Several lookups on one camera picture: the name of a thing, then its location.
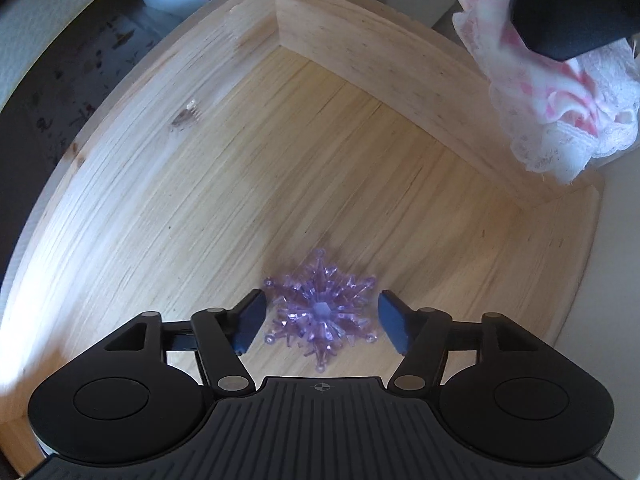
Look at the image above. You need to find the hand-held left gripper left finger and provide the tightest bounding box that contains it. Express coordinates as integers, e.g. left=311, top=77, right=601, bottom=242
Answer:
left=102, top=290, right=268, bottom=396

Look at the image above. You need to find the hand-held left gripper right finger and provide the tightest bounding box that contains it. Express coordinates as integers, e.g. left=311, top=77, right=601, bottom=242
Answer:
left=377, top=289, right=541, bottom=395

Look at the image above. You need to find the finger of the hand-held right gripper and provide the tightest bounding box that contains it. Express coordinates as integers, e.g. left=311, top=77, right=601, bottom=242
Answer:
left=509, top=0, right=640, bottom=61

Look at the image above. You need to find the purple crystal snowflake ornament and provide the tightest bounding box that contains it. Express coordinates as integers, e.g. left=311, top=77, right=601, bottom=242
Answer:
left=262, top=247, right=378, bottom=373

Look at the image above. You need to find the pink white lace cloth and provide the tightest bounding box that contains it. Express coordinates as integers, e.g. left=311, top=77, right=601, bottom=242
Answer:
left=452, top=0, right=640, bottom=186

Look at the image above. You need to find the wooden drawer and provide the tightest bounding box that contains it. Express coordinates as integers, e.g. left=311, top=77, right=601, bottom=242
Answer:
left=0, top=0, right=606, bottom=476

